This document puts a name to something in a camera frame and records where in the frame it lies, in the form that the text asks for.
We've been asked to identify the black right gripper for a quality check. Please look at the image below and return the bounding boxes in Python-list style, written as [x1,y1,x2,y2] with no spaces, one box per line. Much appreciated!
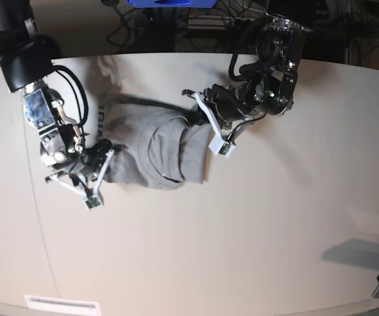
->
[53,139,114,181]

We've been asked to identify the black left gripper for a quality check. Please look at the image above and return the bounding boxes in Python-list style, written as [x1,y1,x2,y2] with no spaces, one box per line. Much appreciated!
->
[184,84,259,130]

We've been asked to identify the grey T-shirt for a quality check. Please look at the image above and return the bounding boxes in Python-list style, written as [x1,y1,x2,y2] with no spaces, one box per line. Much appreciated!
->
[100,95,211,190]

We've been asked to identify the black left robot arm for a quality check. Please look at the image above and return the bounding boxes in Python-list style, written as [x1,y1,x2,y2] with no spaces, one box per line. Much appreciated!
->
[199,1,318,130]

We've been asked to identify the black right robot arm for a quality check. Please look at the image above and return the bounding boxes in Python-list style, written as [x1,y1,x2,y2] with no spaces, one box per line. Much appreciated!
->
[0,1,112,185]

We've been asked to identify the blue plastic box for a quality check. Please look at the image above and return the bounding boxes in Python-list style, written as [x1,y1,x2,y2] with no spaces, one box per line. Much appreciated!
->
[126,0,216,9]

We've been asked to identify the white label strip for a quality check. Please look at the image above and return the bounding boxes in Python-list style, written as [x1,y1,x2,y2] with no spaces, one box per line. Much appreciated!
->
[24,294,101,315]

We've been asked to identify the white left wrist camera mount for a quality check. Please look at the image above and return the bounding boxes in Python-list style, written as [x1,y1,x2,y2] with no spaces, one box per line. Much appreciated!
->
[181,88,255,159]

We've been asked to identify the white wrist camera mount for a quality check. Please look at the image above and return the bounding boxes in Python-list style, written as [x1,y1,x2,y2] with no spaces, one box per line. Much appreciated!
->
[45,148,115,210]
[181,88,255,159]

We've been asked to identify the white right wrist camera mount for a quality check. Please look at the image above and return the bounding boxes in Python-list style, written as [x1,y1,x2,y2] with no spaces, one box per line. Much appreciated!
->
[45,148,115,210]

